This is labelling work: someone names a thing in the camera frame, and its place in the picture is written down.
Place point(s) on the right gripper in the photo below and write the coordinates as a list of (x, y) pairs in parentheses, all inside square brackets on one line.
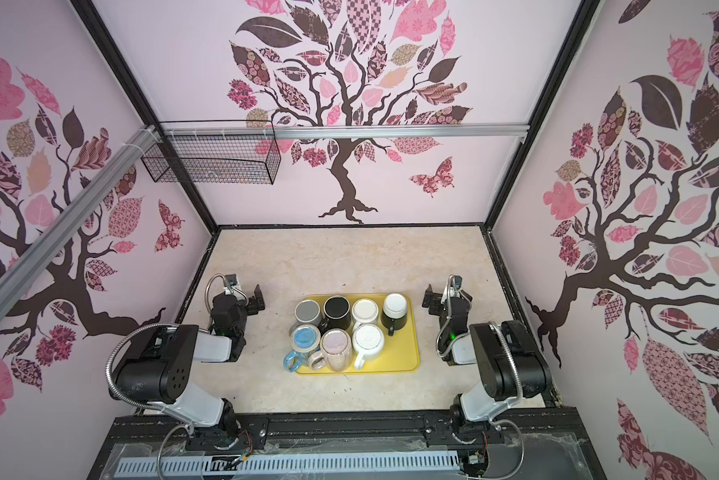
[(435, 299)]

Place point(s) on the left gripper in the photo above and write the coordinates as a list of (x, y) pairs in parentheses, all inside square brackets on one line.
[(251, 300)]

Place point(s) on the grey ceramic mug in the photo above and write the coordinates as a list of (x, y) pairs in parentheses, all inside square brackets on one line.
[(308, 312)]

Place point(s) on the blue butterfly mug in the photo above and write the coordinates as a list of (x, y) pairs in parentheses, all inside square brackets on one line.
[(305, 347)]

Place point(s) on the pink iridescent mug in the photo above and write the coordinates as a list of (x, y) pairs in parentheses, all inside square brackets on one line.
[(335, 352)]

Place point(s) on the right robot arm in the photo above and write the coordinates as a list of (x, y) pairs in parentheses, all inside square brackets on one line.
[(533, 369)]

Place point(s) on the black mug white base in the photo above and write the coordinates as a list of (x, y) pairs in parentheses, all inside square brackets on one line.
[(394, 314)]

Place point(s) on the small white ceramic mug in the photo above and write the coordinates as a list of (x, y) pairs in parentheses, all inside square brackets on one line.
[(365, 312)]

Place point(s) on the black ceramic mug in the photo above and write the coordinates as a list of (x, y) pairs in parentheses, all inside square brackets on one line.
[(337, 314)]

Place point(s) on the yellow plastic tray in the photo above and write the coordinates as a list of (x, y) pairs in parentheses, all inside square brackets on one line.
[(400, 351)]

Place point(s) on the black wire basket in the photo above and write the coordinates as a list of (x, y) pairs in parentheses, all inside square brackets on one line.
[(231, 155)]

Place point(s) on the white slotted cable duct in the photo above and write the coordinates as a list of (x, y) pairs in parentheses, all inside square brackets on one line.
[(203, 467)]

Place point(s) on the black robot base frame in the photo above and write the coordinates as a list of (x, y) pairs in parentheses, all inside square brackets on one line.
[(556, 443)]

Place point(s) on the aluminium rail back wall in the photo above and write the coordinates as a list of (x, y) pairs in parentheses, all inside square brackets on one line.
[(356, 132)]

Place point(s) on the aluminium rail wall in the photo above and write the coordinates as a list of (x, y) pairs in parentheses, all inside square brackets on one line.
[(40, 254), (356, 132)]

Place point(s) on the aluminium rail left wall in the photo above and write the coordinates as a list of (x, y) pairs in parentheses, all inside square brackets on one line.
[(40, 254)]

